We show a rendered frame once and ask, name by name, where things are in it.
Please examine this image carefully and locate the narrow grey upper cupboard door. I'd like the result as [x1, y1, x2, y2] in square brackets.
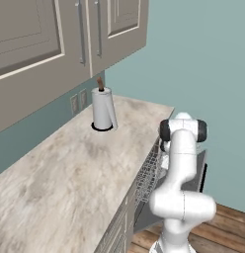
[86, 0, 150, 79]

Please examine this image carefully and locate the wide grey upper cupboard door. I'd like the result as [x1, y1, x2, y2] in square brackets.
[0, 0, 93, 134]

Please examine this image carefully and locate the white paper towel roll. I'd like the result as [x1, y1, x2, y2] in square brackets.
[91, 86, 120, 131]

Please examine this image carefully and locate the black and brown towel holder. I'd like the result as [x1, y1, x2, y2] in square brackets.
[90, 76, 115, 133]

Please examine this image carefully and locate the grey wall socket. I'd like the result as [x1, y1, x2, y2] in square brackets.
[69, 93, 80, 117]
[78, 87, 88, 110]

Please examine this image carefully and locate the wire dishwasher rack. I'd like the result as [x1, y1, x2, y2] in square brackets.
[133, 137, 169, 210]

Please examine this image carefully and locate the long silver cupboard handle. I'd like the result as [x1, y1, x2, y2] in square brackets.
[93, 0, 104, 58]
[75, 0, 87, 67]

